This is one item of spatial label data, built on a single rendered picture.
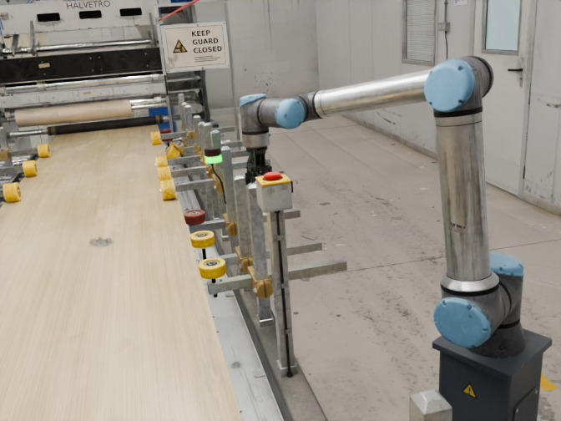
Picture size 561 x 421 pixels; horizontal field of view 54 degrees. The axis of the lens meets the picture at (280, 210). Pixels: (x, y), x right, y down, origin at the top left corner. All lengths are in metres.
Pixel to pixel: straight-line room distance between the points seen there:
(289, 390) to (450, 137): 0.73
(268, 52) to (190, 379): 9.88
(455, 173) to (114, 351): 0.90
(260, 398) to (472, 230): 0.70
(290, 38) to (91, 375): 9.95
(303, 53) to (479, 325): 9.71
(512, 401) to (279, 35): 9.58
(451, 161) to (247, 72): 9.47
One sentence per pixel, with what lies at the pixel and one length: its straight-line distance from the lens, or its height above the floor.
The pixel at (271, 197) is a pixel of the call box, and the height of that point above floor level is 1.19.
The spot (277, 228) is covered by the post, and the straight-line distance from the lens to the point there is 1.30.
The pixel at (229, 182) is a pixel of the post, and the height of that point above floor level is 1.02.
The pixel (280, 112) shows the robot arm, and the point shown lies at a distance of 1.71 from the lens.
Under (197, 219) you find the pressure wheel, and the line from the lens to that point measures 2.09.
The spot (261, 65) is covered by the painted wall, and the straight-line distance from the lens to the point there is 10.82.
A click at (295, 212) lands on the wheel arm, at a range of 2.18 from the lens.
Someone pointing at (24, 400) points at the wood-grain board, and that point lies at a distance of 1.24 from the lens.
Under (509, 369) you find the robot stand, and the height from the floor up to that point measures 0.60.
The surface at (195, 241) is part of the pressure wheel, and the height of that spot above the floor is 0.90.
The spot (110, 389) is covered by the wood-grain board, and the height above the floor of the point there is 0.90.
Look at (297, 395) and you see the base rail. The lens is 1.43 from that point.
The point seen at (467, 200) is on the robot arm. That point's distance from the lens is 1.45.
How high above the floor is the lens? 1.56
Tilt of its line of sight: 18 degrees down
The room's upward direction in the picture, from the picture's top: 4 degrees counter-clockwise
